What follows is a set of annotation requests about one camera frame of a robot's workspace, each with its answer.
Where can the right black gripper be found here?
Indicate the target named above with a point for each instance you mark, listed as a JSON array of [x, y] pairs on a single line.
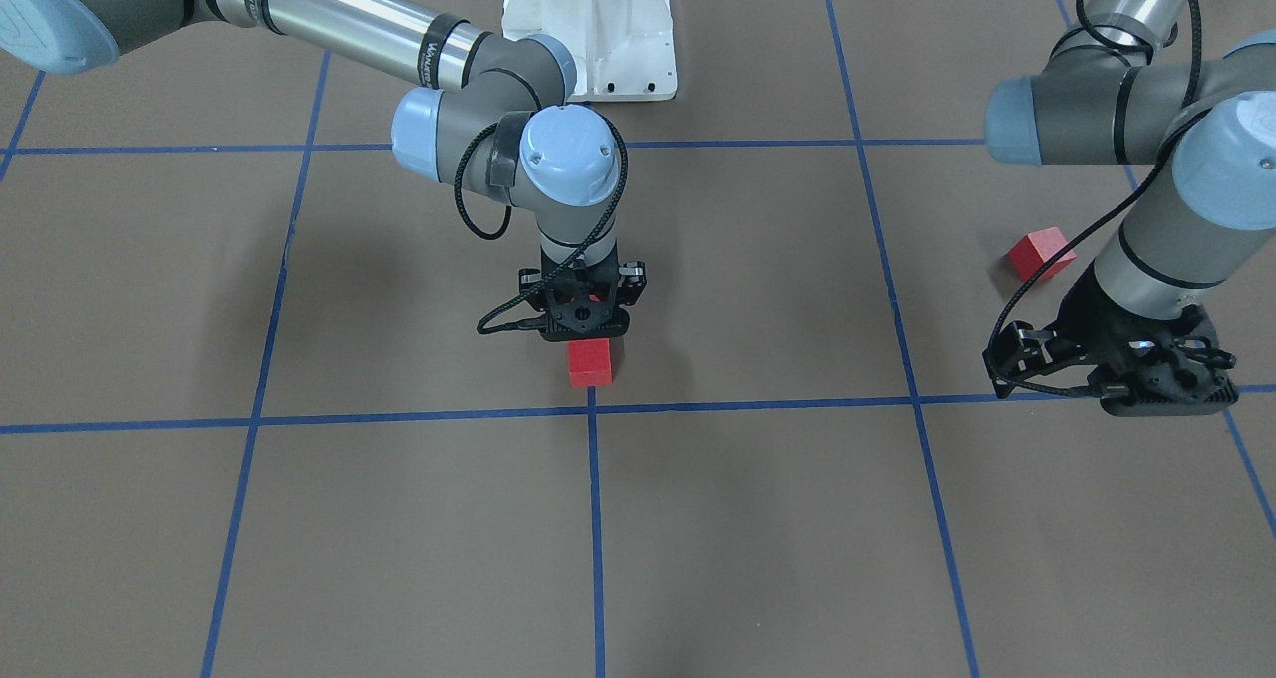
[[531, 282]]

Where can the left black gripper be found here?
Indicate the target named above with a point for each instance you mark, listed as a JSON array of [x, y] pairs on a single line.
[[1100, 317]]

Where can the red foam block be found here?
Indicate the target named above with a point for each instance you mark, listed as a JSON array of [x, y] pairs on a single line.
[[590, 363], [1034, 250]]

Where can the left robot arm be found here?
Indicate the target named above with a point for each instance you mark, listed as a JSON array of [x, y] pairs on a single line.
[[1126, 85]]

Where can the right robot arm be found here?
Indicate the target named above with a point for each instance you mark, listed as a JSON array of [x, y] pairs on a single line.
[[485, 115]]

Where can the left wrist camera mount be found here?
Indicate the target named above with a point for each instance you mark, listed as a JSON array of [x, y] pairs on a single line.
[[1024, 357]]

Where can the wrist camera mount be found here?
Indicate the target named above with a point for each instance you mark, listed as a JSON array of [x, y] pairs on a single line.
[[563, 324], [1024, 357]]

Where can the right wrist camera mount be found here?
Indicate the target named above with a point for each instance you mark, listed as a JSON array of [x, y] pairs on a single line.
[[563, 324]]

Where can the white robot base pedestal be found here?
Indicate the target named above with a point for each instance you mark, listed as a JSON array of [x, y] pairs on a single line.
[[624, 50]]

